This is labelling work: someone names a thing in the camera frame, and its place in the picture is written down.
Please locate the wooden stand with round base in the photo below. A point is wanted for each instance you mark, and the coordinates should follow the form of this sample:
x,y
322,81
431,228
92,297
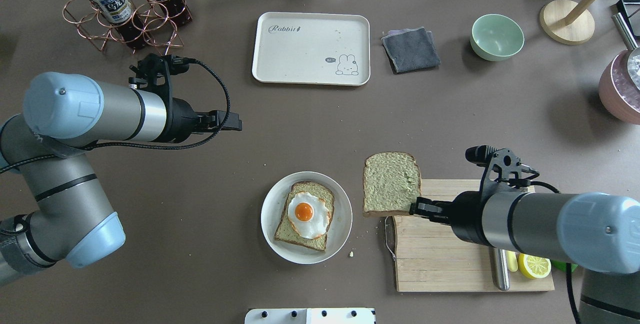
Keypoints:
x,y
568,22

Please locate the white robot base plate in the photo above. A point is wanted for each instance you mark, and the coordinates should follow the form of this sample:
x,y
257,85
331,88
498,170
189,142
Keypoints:
x,y
312,315

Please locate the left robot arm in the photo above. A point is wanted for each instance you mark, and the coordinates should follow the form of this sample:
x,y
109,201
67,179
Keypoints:
x,y
63,118

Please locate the white round plate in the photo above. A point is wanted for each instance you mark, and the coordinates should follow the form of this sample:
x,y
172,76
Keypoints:
x,y
338,231

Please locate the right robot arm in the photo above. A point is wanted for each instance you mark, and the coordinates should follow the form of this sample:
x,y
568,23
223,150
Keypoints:
x,y
596,231

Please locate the yellow knife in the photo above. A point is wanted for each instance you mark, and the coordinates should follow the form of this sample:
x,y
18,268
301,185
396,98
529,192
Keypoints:
x,y
511,261

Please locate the mint green bowl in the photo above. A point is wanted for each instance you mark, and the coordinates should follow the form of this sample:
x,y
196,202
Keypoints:
x,y
495,37

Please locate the fried egg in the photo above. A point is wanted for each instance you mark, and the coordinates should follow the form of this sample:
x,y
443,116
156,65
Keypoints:
x,y
308,215

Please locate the cream rabbit tray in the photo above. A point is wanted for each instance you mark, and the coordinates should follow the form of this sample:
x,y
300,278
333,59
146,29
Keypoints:
x,y
312,48

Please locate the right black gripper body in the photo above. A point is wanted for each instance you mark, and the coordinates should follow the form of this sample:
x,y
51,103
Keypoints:
x,y
466,216

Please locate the dark tea bottle front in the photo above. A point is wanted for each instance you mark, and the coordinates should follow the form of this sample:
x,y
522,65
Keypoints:
x,y
121,15

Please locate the green lime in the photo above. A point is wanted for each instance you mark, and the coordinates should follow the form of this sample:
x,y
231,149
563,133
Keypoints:
x,y
564,266

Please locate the copper wire bottle rack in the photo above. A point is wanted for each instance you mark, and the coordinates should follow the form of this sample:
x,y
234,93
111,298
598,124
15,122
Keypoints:
x,y
159,31

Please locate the bread slice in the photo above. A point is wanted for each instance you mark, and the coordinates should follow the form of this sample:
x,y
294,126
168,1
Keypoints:
x,y
285,231
392,183

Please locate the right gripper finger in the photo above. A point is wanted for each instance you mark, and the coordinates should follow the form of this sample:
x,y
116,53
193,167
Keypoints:
x,y
434,210

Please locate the half lemon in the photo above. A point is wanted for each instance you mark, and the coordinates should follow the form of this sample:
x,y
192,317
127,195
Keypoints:
x,y
533,267

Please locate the grey folded cloth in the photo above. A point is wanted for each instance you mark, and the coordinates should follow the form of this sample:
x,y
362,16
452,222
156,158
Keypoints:
x,y
411,49

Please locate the steel muddler black tip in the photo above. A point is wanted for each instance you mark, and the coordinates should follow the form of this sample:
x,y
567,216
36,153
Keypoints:
x,y
500,271

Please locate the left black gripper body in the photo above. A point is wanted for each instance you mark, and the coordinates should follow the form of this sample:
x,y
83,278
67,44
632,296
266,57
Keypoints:
x,y
182,119

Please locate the pink ice bucket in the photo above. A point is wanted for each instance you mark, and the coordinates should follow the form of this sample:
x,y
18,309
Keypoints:
x,y
617,91

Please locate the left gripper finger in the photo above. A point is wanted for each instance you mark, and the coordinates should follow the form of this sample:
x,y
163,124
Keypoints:
x,y
228,121

